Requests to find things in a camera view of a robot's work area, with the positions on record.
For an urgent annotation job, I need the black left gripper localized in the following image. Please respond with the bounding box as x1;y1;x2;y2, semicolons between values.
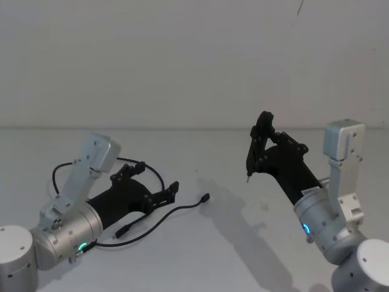
86;162;180;231

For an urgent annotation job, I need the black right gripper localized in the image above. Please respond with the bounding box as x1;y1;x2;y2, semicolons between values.
244;110;323;207

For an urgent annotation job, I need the white table cloth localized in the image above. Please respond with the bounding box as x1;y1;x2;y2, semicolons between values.
0;126;389;292

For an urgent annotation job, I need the black looped wrist cable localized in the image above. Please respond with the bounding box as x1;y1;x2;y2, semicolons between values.
52;156;167;240

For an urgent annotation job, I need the long black cable with plug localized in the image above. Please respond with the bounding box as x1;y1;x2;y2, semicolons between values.
77;192;211;252

